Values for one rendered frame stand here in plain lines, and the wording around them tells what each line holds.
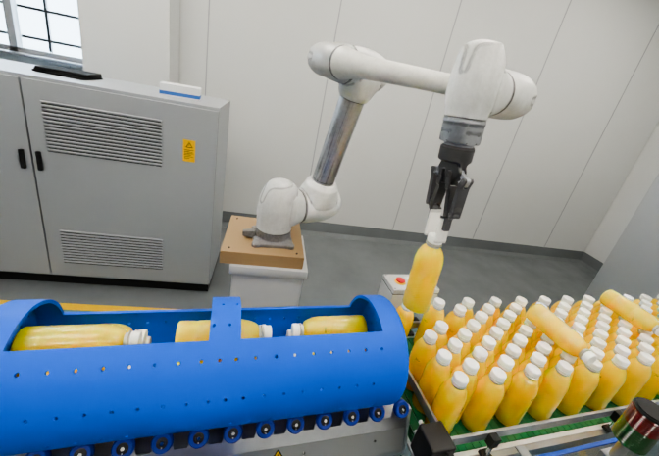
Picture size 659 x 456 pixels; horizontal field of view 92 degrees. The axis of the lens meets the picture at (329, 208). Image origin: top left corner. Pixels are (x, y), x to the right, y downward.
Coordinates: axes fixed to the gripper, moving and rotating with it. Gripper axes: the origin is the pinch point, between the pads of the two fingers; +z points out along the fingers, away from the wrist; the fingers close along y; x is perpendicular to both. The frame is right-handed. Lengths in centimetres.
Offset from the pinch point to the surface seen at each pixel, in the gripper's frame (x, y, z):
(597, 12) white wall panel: 308, -235, -141
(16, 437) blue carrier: -84, 13, 35
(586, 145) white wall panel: 367, -237, -7
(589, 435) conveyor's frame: 60, 19, 63
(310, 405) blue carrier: -31, 13, 39
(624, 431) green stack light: 34, 34, 33
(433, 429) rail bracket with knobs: 1, 16, 49
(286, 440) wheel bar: -35, 9, 54
